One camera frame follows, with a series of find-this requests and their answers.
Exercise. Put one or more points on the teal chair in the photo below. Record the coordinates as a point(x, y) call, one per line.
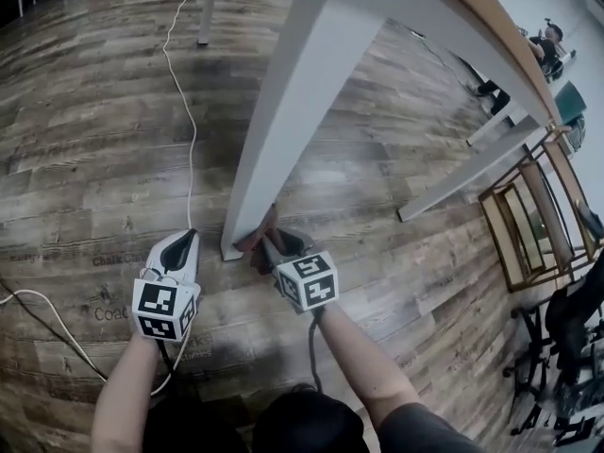
point(570, 104)

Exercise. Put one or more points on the black office chair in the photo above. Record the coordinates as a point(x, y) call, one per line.
point(571, 328)

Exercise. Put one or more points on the person's black trousers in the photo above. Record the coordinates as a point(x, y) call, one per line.
point(302, 425)

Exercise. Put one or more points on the person's right forearm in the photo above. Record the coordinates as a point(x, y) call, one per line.
point(358, 361)

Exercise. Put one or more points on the gold metal frame chair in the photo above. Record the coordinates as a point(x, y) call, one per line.
point(535, 215)

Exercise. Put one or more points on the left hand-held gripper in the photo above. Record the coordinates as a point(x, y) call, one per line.
point(160, 262)

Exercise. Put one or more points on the white table with wooden top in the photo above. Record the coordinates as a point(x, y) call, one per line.
point(453, 12)

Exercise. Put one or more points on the person's left forearm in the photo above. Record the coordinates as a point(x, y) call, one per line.
point(125, 394)

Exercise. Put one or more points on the brown cloth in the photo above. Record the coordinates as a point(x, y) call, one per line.
point(258, 256)

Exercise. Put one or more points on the white table leg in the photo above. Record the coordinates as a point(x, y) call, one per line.
point(292, 111)
point(495, 125)
point(210, 7)
point(472, 168)

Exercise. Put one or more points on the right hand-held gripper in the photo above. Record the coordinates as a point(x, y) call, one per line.
point(307, 279)

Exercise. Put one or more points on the person's grey sleeve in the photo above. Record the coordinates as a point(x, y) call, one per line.
point(424, 430)

